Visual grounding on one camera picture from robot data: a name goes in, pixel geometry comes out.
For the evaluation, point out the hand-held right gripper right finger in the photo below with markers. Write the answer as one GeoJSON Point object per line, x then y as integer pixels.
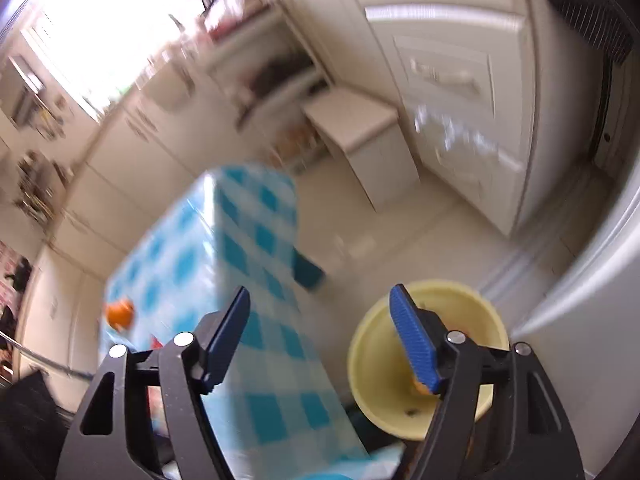
{"type": "Point", "coordinates": [415, 345]}

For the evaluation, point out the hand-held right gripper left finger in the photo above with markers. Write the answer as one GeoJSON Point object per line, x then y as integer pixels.
{"type": "Point", "coordinates": [227, 335]}

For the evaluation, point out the yellow bin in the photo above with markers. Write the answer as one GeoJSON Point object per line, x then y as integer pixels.
{"type": "Point", "coordinates": [380, 360]}

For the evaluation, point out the table with blue checked tablecloth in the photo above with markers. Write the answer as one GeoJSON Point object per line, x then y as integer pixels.
{"type": "Point", "coordinates": [270, 360]}

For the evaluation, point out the orange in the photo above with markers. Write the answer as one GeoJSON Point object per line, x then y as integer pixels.
{"type": "Point", "coordinates": [120, 315]}

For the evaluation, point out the white door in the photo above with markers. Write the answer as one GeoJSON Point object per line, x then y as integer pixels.
{"type": "Point", "coordinates": [590, 310]}

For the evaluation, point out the curved metal rod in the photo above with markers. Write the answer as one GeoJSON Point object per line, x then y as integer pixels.
{"type": "Point", "coordinates": [50, 360]}

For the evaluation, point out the dark cloth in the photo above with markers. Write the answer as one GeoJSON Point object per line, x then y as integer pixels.
{"type": "Point", "coordinates": [30, 425]}

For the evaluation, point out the clear plastic bag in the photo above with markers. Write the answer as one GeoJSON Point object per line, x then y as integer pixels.
{"type": "Point", "coordinates": [460, 132]}

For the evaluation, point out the white step stool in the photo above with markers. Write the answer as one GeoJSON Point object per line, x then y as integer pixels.
{"type": "Point", "coordinates": [350, 120]}

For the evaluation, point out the utensil holder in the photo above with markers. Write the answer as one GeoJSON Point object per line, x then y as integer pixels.
{"type": "Point", "coordinates": [37, 185]}

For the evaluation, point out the black frying pan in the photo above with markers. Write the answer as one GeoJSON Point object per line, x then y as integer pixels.
{"type": "Point", "coordinates": [280, 75]}

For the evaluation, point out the white kitchen cabinets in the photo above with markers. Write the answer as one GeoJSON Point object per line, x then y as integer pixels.
{"type": "Point", "coordinates": [450, 75]}

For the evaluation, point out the white shelf rack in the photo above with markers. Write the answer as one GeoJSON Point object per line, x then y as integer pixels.
{"type": "Point", "coordinates": [280, 35]}

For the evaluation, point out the window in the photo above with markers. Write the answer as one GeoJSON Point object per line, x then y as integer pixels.
{"type": "Point", "coordinates": [100, 35]}

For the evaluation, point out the black vent grille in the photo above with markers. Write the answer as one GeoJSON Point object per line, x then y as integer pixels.
{"type": "Point", "coordinates": [590, 5]}

